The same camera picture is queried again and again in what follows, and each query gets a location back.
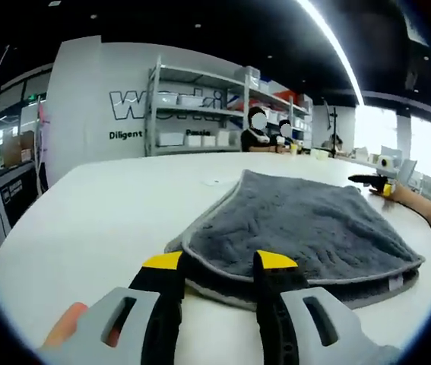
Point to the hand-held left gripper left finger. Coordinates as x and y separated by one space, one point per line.
162 304

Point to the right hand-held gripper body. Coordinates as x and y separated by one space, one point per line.
386 163

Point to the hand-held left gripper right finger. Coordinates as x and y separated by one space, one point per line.
276 304

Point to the grey fluffy towel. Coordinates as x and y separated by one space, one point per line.
295 220

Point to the brown cardboard box stack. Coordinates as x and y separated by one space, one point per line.
15 150

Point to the person's right hand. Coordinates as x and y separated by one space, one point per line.
397 194

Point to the black stand pole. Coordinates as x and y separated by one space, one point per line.
334 125

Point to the grey metal shelving rack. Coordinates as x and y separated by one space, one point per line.
298 110
192 110

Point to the white table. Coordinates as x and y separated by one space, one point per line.
105 213

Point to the ceiling light strip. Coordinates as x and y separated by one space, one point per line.
336 45

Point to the metal storage shelf with bins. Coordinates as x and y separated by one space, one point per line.
171 138

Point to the grey workbench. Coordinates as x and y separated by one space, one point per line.
13 190

